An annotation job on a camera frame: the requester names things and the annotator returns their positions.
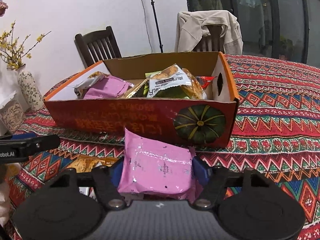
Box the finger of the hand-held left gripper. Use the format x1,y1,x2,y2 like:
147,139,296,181
0,133,38,140
0,134,61,155

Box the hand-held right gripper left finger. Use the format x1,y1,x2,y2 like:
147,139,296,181
47,158,127,211

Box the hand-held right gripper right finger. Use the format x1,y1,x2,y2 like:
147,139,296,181
191,156,273,211

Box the pink snack packet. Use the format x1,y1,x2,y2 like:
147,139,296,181
82,76,134,100
117,127,197,203

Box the red cardboard box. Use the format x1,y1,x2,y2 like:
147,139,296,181
43,51,240,148

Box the white gold cracker packet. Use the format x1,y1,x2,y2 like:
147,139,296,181
72,71,110,97
120,79,150,99
146,64,193,98
66,155,119,173
180,69,208,100

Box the red blue snack bag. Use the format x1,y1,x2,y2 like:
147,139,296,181
196,76,217,89

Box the clear jar of seeds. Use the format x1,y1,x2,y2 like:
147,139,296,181
0,91,27,134

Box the pale pink vase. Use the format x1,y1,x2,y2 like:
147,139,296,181
0,180,11,219

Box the floral ceramic vase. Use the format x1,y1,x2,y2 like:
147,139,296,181
17,64,44,112

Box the yellow flower branches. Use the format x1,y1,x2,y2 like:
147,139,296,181
0,22,52,70

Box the dark wooden chair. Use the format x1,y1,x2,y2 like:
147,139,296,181
74,26,122,68
194,24,227,53

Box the beige jacket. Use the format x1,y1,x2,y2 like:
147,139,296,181
174,10,244,55

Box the studio light on stand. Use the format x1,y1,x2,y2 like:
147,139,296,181
146,0,164,53

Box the black framed glass door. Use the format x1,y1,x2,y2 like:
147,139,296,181
182,0,320,68

